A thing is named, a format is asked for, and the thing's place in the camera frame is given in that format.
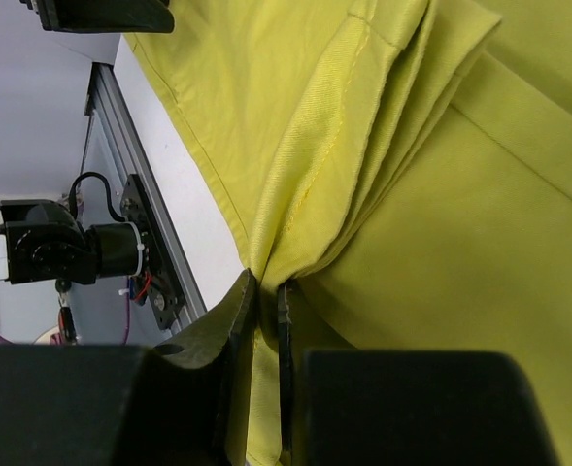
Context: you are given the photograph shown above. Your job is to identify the aluminium rail frame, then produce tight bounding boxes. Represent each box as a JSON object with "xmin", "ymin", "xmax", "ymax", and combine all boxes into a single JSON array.
[{"xmin": 72, "ymin": 63, "xmax": 207, "ymax": 344}]

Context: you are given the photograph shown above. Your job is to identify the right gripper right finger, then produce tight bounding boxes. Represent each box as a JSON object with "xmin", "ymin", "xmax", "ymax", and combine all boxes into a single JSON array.
[{"xmin": 278, "ymin": 283, "xmax": 558, "ymax": 465}]

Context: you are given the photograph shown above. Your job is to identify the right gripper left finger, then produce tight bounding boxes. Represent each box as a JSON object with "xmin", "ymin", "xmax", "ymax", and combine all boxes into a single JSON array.
[{"xmin": 0, "ymin": 272, "xmax": 256, "ymax": 465}]

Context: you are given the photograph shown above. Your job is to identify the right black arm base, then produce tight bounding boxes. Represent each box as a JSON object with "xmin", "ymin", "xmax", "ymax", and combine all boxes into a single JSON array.
[{"xmin": 120, "ymin": 174, "xmax": 186, "ymax": 330}]

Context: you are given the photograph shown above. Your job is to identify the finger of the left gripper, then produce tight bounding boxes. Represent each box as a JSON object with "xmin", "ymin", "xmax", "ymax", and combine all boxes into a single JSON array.
[{"xmin": 20, "ymin": 0, "xmax": 175, "ymax": 34}]

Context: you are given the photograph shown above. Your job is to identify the yellow-green trousers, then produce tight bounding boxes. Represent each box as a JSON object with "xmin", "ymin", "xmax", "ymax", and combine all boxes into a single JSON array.
[{"xmin": 126, "ymin": 1, "xmax": 572, "ymax": 465}]

